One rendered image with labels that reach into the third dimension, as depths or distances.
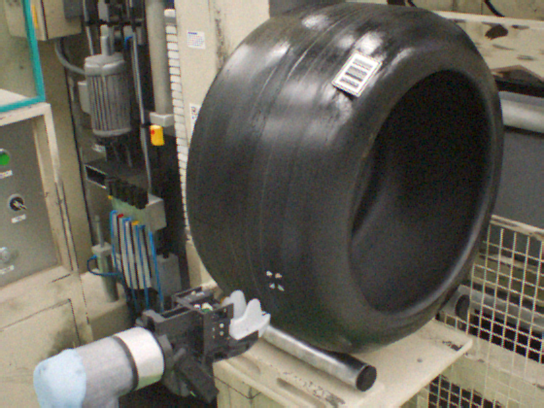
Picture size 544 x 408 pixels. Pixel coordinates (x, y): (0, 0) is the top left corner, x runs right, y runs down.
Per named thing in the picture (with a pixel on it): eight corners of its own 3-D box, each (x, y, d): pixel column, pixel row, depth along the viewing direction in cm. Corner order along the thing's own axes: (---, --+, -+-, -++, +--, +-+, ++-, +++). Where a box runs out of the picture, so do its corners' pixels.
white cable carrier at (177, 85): (187, 238, 144) (163, 10, 125) (205, 230, 147) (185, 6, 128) (199, 244, 141) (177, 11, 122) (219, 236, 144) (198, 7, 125)
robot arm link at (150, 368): (140, 401, 82) (106, 373, 88) (169, 389, 86) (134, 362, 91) (137, 350, 80) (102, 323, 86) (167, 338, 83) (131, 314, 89)
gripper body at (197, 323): (239, 302, 91) (165, 329, 83) (239, 357, 93) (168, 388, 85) (203, 283, 96) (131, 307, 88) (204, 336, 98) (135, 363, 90)
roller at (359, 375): (217, 293, 127) (235, 291, 130) (214, 316, 128) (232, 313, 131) (363, 370, 103) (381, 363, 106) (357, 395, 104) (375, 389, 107)
